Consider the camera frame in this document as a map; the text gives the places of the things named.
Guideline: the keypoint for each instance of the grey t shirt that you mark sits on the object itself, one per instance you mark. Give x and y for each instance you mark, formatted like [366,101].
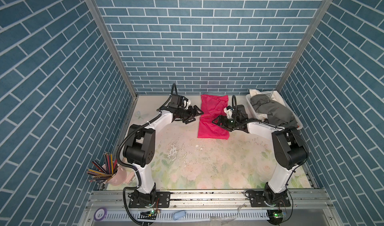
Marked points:
[278,115]

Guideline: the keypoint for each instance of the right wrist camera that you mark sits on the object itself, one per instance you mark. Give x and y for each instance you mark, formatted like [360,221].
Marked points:
[229,112]

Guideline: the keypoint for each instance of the green circuit board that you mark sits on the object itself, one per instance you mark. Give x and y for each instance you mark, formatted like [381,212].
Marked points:
[275,217]
[148,215]

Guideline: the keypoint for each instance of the right green circuit board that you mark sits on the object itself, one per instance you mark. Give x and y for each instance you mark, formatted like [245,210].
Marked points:
[275,217]

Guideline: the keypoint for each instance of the pink t shirt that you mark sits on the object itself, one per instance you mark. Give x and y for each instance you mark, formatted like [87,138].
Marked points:
[213,107]

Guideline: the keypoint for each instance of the pink pencil cup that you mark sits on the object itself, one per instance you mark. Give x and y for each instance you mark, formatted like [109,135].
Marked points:
[122,176]

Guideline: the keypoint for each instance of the aluminium mounting rail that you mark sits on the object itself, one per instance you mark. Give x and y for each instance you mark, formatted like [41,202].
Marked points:
[306,199]

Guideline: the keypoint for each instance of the purple tape roll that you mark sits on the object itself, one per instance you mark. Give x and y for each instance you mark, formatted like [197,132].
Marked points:
[100,214]

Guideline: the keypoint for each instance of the light blue cloth piece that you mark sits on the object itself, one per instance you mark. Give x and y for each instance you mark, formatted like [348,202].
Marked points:
[178,215]

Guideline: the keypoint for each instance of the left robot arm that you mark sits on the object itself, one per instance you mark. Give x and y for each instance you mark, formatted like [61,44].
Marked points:
[138,148]

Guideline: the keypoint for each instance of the bundle of coloured pencils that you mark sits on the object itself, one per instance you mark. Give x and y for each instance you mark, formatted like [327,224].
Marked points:
[102,174]

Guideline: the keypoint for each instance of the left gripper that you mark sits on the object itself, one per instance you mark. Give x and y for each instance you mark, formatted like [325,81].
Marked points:
[190,115]

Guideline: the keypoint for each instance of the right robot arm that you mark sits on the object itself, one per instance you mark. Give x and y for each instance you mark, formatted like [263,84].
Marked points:
[290,150]

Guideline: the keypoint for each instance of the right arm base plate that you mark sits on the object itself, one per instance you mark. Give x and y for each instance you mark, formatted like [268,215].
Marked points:
[258,199]

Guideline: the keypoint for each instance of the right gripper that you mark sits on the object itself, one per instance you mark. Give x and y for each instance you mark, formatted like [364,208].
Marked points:
[223,124]

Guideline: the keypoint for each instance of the white plastic laundry basket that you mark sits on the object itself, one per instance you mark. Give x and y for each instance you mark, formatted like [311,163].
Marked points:
[273,95]

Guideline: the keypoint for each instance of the left green circuit board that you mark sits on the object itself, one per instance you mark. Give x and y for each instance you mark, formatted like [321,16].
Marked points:
[148,215]

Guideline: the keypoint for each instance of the white slotted cable duct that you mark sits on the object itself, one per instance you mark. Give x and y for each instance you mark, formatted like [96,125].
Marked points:
[192,216]

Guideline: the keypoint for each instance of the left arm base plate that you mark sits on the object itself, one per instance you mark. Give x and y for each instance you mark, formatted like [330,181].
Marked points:
[157,199]

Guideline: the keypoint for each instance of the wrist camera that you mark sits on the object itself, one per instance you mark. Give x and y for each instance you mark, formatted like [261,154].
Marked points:
[229,112]
[179,101]

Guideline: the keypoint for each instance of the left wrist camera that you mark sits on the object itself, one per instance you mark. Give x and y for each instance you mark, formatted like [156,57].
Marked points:
[179,101]

